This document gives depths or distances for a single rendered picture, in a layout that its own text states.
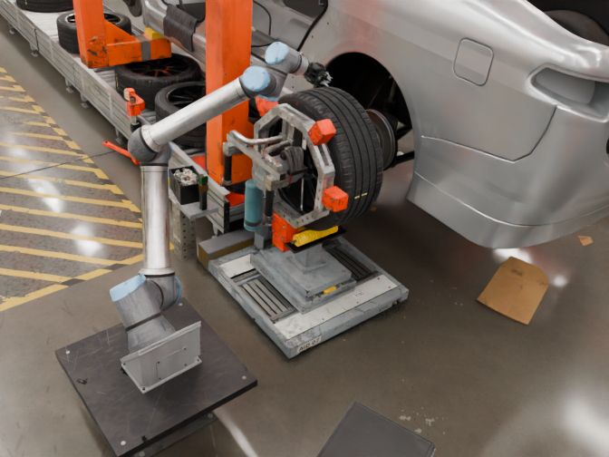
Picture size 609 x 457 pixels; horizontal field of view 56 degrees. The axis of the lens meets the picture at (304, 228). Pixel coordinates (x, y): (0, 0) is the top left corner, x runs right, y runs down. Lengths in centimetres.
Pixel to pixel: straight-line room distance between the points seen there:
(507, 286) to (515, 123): 156
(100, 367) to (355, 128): 145
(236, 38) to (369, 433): 183
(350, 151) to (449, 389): 125
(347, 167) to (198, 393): 110
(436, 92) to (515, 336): 148
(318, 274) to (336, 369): 51
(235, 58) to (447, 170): 113
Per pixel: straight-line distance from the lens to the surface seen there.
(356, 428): 228
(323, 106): 255
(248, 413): 270
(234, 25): 283
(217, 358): 250
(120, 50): 479
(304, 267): 307
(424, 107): 259
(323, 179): 246
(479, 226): 254
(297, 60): 234
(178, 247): 345
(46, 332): 315
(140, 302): 233
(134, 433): 230
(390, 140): 292
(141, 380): 236
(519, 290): 368
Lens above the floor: 216
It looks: 35 degrees down
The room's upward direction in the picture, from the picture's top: 6 degrees clockwise
